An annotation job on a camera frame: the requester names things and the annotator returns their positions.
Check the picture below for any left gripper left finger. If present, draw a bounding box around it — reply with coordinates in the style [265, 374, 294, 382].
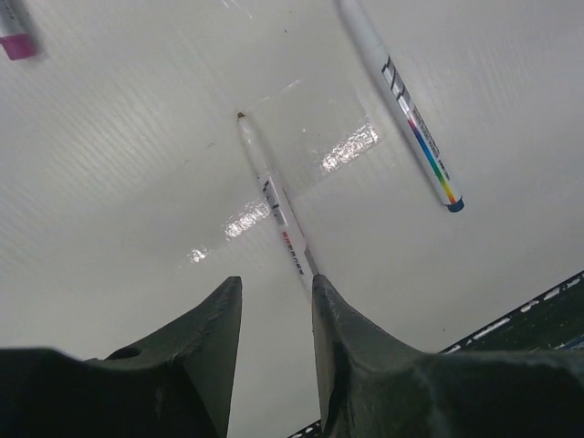
[1, 276, 243, 437]

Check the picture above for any purple marker pen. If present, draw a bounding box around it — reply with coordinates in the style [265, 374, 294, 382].
[1, 0, 40, 61]

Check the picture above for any blue marker pen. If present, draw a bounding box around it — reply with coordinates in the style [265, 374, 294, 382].
[336, 1, 464, 213]

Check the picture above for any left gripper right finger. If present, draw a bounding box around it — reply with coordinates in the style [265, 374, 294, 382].
[310, 273, 584, 438]

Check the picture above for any yellow marker pen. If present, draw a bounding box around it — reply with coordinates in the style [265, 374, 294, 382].
[236, 111, 318, 295]

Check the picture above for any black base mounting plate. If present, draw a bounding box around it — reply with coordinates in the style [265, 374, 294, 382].
[285, 269, 584, 438]

